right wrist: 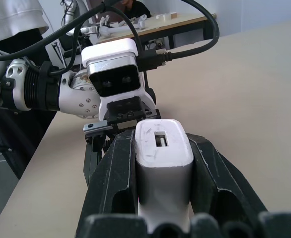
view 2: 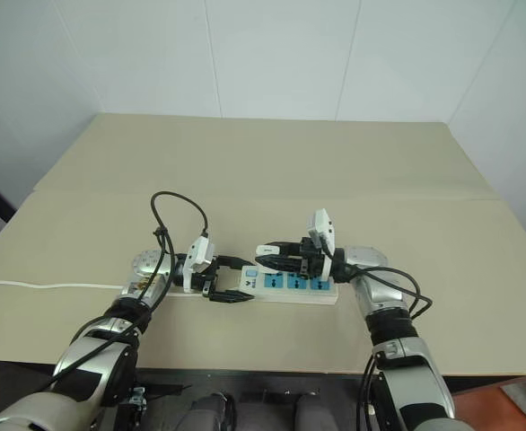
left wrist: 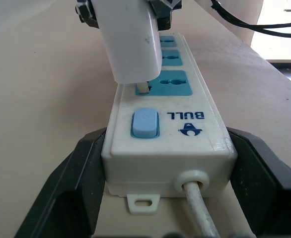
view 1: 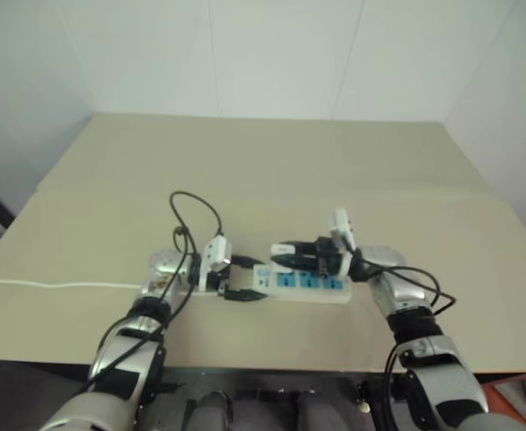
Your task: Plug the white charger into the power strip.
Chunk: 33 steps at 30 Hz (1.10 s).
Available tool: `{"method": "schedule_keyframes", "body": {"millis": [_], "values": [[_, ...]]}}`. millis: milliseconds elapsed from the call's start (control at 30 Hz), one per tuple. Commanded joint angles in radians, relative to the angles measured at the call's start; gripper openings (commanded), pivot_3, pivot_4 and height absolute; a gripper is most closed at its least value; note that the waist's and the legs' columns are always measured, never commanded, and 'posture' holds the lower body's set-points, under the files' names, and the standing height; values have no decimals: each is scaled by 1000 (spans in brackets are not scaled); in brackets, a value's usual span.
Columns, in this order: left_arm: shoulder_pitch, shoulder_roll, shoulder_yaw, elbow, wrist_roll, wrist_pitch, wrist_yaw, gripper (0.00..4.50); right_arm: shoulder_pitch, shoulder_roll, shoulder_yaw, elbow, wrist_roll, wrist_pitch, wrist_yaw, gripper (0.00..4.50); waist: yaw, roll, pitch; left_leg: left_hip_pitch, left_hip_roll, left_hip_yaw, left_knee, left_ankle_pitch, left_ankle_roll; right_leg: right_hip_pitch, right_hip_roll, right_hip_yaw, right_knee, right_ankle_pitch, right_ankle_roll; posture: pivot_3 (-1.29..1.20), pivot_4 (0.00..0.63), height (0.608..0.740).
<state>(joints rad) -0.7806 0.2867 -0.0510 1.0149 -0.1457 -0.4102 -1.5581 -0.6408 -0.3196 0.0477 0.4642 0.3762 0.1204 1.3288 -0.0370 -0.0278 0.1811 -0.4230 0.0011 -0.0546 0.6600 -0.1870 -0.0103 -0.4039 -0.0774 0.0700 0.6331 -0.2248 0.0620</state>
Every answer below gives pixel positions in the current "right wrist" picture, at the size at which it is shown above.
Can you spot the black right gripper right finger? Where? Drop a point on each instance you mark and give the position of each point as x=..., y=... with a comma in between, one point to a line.
x=217, y=173

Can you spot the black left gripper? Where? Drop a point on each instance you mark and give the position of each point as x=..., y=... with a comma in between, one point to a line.
x=125, y=109

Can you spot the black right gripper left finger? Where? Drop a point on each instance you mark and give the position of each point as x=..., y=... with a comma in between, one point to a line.
x=110, y=178

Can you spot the white USB charger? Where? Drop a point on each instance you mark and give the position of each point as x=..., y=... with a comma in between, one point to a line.
x=164, y=173

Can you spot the white robot parts on table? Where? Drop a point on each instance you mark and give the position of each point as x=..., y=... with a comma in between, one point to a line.
x=110, y=29

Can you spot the beige background work table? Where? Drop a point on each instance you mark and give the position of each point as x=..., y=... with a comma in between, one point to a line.
x=185, y=21

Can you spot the person in dark clothes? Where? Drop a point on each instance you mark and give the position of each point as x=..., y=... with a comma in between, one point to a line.
x=135, y=8

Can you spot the small white block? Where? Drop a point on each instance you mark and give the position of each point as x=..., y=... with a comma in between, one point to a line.
x=166, y=17

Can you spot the person in white shirt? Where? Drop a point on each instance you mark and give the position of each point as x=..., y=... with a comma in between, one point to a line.
x=11, y=15

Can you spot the black stand frame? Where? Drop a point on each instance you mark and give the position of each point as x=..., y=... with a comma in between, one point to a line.
x=9, y=138

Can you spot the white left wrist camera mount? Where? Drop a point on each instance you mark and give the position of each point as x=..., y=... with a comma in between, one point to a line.
x=110, y=53

